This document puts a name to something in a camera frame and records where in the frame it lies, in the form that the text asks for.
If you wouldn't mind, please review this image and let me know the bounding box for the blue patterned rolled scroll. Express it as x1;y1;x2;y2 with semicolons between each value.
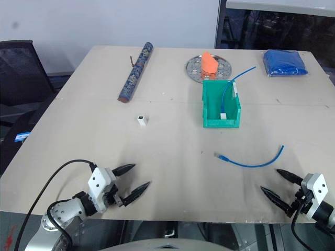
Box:
117;41;154;105

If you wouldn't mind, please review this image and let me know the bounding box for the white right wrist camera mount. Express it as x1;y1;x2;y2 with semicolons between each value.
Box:
300;173;329;220

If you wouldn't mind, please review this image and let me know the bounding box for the round perforated metal plate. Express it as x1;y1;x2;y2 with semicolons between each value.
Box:
186;54;233;83

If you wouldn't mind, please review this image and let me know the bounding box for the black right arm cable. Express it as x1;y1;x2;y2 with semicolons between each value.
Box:
291;206;315;251

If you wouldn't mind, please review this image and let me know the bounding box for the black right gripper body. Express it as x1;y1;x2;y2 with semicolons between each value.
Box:
287;189;314;218

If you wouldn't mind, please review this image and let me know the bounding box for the grey rounded robot torso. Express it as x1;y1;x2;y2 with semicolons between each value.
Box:
99;236;236;251

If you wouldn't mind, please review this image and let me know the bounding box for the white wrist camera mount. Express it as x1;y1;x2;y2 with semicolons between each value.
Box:
300;173;329;220
87;167;117;213

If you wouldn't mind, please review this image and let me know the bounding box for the black office chair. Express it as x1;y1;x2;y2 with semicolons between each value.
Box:
0;39;70;176

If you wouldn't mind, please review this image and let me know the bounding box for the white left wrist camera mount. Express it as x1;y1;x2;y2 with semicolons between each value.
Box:
87;167;117;213

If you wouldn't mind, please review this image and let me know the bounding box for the dark glass panel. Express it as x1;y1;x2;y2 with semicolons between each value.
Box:
214;0;335;50

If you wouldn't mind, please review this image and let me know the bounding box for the green plastic bin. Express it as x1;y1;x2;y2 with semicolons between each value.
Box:
202;79;241;129

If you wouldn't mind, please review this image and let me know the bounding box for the blue cable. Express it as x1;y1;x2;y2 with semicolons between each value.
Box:
219;65;257;121
214;145;285;167

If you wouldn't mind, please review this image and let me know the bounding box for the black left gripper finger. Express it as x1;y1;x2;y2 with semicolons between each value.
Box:
111;164;137;176
122;181;152;207

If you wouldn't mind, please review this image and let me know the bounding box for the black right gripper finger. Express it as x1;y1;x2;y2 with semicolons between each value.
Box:
260;186;293;218
276;169;304;185

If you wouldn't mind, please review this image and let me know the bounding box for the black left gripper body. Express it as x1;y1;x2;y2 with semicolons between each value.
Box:
103;180;131;208

